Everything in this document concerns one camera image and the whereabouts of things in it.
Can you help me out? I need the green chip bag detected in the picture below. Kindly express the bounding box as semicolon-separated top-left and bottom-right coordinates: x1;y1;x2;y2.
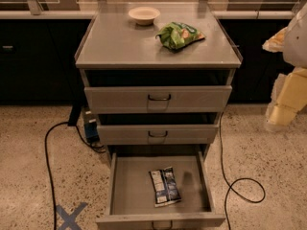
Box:
156;22;205;51

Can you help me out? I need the dark base counter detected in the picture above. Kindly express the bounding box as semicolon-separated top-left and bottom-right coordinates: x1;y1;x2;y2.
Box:
0;19;293;105

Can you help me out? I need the middle grey drawer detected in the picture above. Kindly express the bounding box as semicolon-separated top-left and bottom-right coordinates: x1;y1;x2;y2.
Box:
97;125;218;145

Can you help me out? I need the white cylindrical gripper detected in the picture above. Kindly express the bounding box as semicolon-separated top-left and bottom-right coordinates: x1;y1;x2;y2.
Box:
262;28;307;132

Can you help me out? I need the black cable on left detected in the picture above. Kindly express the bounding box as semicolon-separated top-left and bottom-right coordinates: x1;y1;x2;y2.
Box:
43;121;106;230

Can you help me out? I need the bottom grey drawer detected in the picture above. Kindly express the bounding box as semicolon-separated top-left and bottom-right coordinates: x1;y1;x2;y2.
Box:
96;151;225;230

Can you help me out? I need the top grey drawer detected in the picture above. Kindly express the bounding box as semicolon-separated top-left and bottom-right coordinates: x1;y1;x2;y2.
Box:
84;85;232;114

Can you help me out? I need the white paper bowl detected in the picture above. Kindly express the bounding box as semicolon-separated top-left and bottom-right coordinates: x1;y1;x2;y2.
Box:
129;7;160;26

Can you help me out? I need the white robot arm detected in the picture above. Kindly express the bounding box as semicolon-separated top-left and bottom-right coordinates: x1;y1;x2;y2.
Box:
262;4;307;131

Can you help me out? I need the grey drawer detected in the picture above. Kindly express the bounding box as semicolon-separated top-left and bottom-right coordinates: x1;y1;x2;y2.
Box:
97;125;218;145
84;85;232;114
96;151;225;230

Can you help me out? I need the blue chip bag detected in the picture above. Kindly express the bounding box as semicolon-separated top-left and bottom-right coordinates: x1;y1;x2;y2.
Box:
149;167;181;207

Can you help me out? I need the blue tape cross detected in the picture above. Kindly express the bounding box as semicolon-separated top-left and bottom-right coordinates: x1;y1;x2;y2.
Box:
57;202;87;230

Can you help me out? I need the blue power box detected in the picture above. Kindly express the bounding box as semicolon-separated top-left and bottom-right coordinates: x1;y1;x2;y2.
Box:
83;107;100;143

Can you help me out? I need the grey drawer cabinet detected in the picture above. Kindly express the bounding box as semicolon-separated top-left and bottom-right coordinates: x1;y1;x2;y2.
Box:
76;3;241;155

